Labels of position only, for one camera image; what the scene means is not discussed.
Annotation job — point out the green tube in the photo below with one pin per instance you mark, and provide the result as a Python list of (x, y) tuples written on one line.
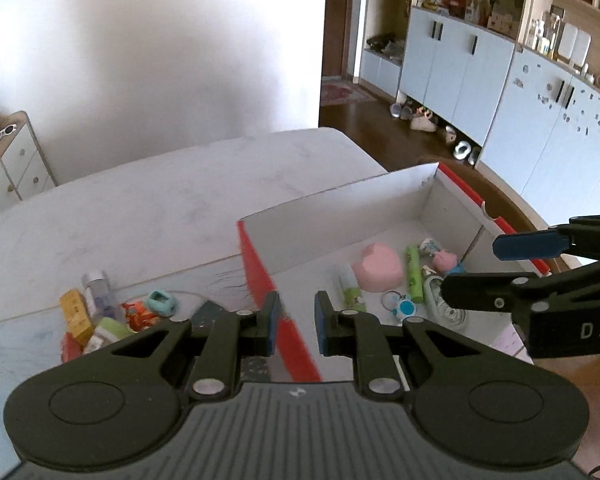
[(414, 275)]

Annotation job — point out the small yellow box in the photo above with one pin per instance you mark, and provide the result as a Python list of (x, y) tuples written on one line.
[(77, 315)]

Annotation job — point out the red cardboard box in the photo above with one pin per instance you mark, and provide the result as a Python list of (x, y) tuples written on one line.
[(330, 220)]

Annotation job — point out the white bottle green label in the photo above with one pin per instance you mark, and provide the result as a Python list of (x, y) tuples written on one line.
[(350, 290)]

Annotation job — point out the red packet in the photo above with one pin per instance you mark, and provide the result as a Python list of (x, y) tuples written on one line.
[(70, 350)]

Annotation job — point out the dark wooden door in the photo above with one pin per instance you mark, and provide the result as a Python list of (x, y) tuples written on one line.
[(335, 35)]

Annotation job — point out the grey shoes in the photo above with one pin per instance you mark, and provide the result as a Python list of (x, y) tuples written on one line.
[(401, 110)]

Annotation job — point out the patterned floor rug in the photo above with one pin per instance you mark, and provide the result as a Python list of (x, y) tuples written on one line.
[(342, 94)]

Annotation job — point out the pink pig figure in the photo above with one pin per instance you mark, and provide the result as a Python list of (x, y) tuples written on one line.
[(447, 260)]

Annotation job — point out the white shoe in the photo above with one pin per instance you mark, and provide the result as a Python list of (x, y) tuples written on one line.
[(462, 150), (451, 135)]

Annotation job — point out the small clear bottle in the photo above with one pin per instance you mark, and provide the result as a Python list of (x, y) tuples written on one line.
[(99, 295)]

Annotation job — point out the pink slipper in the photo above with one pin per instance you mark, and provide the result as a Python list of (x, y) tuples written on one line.
[(424, 122)]

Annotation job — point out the pink heart box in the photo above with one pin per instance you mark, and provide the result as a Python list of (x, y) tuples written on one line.
[(377, 267)]

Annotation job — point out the large pale blue cabinet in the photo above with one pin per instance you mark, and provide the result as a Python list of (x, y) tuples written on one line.
[(455, 70)]

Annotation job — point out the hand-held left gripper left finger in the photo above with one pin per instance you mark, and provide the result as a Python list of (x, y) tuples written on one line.
[(272, 322)]

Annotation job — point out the white sunglasses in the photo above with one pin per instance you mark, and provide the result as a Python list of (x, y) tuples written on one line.
[(5, 135)]

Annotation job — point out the small doll blue dress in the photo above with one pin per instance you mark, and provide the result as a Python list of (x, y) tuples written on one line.
[(430, 246)]

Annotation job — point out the white dresser wooden top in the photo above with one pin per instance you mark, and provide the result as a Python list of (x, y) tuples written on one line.
[(20, 170)]

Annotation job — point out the dark blue speckled cloth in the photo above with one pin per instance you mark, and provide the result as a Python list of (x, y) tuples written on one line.
[(212, 312)]

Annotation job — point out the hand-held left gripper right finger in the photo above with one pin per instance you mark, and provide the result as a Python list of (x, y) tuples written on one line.
[(322, 325)]

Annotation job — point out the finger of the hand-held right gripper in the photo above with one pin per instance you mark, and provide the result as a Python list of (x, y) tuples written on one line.
[(480, 292), (530, 245)]

